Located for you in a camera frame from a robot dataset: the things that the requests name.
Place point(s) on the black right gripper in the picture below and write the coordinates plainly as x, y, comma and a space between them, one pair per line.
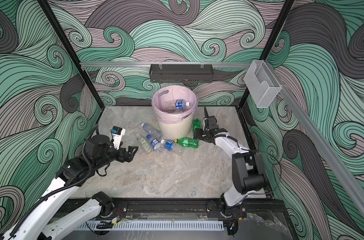
200, 135

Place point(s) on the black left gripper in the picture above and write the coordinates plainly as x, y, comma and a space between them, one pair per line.
130, 154

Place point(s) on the clear bottle green white label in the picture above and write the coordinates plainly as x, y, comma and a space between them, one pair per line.
146, 147

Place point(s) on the blue label bottle white cap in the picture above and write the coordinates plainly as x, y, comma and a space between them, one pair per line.
176, 105

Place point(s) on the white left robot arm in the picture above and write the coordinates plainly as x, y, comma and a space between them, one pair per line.
98, 152

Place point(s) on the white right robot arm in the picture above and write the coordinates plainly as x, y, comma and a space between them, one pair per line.
248, 175

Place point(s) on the cream ribbed trash bin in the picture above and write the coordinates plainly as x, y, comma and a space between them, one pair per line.
177, 130

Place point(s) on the pink bin liner bag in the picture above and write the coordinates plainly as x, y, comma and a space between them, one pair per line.
170, 93

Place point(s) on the clear bottle blue striped label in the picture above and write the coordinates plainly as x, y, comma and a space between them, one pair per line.
154, 143

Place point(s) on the green bottle yellow cap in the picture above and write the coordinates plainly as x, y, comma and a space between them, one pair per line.
187, 142

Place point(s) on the clear bottle white cap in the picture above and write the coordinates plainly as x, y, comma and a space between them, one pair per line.
152, 131

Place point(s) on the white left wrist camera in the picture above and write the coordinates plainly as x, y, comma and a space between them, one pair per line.
117, 135

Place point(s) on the black frame post right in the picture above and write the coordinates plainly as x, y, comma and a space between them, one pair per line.
271, 41

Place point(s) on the black frame post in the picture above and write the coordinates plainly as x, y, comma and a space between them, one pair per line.
271, 41
47, 10

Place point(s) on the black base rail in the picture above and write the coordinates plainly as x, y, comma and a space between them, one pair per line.
198, 207

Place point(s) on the aluminium rail back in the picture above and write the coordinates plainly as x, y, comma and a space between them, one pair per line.
128, 64

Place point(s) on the aluminium rail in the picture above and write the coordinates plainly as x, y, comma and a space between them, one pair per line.
345, 177
128, 64

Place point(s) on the black wall tray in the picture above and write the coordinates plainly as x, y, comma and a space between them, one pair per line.
181, 74

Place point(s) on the clear acrylic wall holder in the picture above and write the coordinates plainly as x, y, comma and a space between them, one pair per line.
262, 83

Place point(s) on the white slotted cable duct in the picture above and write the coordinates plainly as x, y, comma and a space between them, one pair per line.
172, 225

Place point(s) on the black frame post left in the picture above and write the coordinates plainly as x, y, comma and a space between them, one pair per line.
47, 10

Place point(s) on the aluminium rail right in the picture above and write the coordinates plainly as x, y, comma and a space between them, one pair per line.
345, 177

